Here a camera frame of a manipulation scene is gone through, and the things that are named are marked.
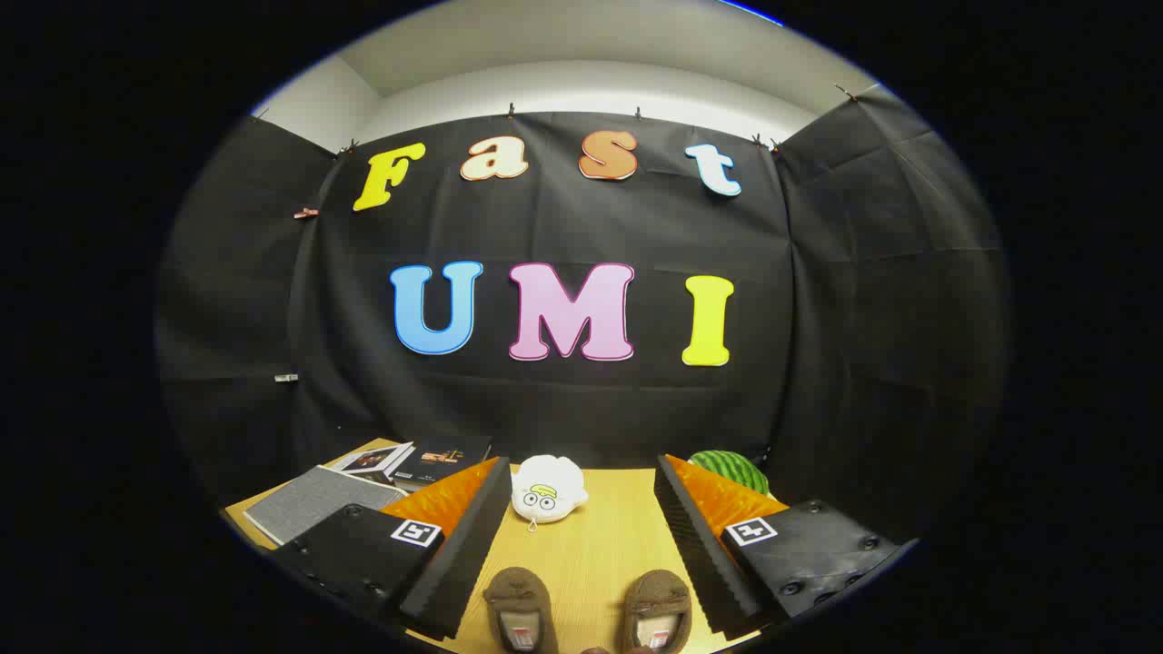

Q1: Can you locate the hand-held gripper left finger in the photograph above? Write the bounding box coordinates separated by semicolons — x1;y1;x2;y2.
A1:
269;456;514;642

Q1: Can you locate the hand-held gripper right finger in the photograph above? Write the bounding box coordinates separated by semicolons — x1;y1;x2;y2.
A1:
652;452;920;642

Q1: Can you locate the brown fuzzy shoe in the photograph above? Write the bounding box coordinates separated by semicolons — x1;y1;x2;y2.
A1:
622;570;693;654
482;567;560;654

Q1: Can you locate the grey fabric storage box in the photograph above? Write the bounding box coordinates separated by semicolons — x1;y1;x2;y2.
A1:
244;466;410;546

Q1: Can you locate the green striped watermelon plush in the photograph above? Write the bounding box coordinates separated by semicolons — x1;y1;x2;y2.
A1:
688;450;770;497

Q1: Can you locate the white plush toy with eyes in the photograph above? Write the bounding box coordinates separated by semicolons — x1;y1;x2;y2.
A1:
511;454;590;532

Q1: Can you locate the white book with portrait cover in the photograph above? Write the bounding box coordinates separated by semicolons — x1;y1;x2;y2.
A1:
327;442;414;482

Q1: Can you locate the black backdrop cloth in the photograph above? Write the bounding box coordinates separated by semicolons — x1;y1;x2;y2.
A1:
154;86;1014;546

